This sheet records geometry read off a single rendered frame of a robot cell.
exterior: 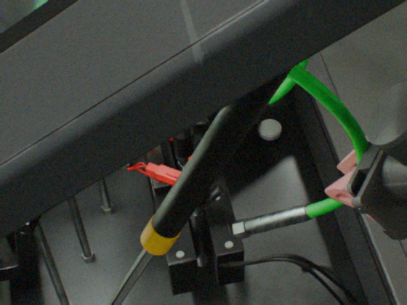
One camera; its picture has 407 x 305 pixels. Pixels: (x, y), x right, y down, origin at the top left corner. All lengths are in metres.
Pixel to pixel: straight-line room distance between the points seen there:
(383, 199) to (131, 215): 0.60
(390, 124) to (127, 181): 0.73
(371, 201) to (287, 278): 0.48
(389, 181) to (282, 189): 0.56
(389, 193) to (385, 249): 0.36
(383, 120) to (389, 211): 0.12
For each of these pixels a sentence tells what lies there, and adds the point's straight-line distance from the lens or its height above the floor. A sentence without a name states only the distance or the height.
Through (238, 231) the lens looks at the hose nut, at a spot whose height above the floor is 1.11.
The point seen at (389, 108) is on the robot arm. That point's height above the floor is 1.39.
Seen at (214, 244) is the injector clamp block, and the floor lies 0.98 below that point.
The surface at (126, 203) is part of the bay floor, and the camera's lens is 1.28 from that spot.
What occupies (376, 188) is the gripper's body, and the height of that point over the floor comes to 1.28.
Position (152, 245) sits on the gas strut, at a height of 1.46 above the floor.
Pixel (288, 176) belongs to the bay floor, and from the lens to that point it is 1.29.
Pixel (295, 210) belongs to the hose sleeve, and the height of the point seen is 1.16.
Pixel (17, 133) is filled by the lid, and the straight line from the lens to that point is 0.34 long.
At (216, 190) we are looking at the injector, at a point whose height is 1.06.
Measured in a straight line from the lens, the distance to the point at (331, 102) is 0.72.
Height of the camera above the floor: 1.86
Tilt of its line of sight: 51 degrees down
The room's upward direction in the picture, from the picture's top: 4 degrees counter-clockwise
